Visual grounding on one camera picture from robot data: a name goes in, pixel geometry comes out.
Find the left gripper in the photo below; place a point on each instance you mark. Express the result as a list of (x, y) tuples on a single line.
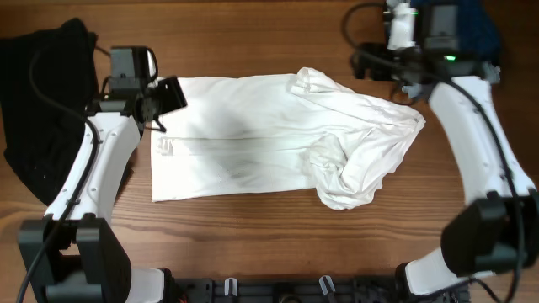
[(173, 93)]

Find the white t-shirt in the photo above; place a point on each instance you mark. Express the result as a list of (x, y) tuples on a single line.
[(278, 133)]

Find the folded light blue jeans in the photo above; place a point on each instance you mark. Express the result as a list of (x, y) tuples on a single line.
[(488, 72)]

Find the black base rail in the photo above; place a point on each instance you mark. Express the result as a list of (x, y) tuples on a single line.
[(362, 289)]

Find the folded dark blue garment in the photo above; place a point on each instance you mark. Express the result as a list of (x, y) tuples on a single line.
[(475, 30)]

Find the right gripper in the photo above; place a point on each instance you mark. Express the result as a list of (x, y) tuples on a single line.
[(364, 64)]

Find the black garment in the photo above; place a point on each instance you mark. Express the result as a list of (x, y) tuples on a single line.
[(43, 141)]

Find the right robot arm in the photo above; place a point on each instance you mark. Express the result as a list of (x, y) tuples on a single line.
[(447, 53)]

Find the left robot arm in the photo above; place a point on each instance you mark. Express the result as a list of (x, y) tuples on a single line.
[(72, 254)]

